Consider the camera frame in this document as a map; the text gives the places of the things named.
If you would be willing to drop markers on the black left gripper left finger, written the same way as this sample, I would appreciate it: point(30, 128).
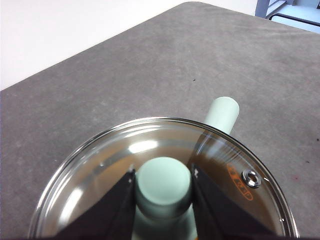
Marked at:
point(110, 217)

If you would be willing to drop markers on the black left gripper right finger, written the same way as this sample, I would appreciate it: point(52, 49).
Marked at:
point(220, 220)

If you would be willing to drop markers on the glass lid with green knob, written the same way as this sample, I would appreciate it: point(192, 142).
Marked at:
point(162, 180)

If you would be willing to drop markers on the mint green steamer pot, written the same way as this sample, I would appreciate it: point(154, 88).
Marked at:
point(222, 112)

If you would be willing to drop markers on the grey metal frame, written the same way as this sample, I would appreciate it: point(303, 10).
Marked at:
point(262, 8)

